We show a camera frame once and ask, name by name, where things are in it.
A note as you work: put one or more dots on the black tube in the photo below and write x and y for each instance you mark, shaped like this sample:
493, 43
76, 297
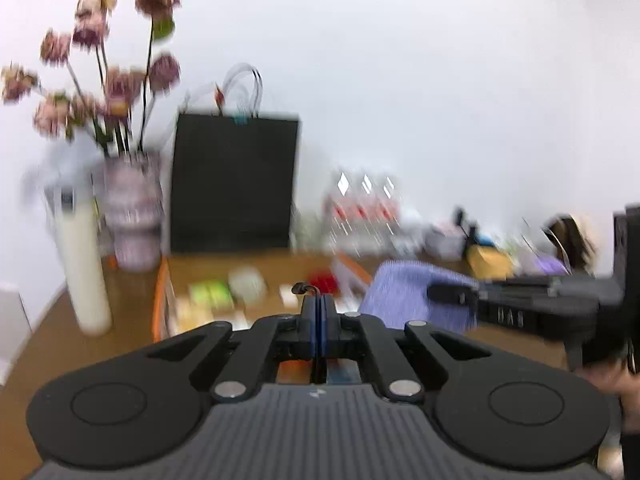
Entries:
459, 220

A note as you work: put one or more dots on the black paper bag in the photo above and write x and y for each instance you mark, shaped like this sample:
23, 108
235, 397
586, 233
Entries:
230, 185

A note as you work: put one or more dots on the yellow mug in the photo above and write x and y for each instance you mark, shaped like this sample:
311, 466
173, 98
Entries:
490, 262

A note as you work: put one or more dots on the printed tin box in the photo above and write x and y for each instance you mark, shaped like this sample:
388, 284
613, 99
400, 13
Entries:
445, 242

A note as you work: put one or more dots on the green tissue pack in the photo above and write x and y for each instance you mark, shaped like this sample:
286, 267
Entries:
210, 295

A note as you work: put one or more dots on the green binder clip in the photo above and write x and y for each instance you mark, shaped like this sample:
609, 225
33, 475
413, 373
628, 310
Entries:
240, 119

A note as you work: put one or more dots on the purple cloth pouch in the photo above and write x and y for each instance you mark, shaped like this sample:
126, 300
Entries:
400, 295

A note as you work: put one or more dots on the purple white box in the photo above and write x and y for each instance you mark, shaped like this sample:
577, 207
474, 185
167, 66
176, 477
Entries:
550, 262

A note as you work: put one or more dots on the brown bag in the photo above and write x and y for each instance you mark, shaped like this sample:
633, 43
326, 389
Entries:
575, 240

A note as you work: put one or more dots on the orange cardboard box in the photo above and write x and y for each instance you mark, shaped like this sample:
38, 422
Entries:
200, 267

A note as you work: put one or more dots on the red rose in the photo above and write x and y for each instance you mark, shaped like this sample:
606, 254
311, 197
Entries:
324, 282

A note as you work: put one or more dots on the white printed calendar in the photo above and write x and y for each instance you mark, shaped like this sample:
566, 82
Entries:
12, 330

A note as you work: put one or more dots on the person's right hand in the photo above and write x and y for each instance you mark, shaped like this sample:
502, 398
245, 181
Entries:
605, 385

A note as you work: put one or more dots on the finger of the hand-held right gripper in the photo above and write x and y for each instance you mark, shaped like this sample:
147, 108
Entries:
550, 284
452, 295

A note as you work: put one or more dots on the dried pink flower bouquet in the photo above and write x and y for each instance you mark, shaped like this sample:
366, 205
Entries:
115, 85

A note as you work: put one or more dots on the clear water bottle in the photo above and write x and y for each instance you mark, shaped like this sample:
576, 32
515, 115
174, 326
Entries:
366, 212
390, 212
340, 215

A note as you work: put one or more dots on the wooden desktop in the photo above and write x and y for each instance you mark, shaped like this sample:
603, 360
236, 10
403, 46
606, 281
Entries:
50, 360

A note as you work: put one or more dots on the white thermos bottle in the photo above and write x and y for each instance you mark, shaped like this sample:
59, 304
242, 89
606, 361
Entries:
82, 270

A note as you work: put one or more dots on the purple white vase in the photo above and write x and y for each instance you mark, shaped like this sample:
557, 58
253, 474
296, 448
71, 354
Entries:
132, 215

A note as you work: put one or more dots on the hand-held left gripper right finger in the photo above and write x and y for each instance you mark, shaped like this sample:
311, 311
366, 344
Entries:
327, 325

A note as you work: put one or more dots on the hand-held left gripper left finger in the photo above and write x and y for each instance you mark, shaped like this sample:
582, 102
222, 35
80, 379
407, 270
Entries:
312, 325

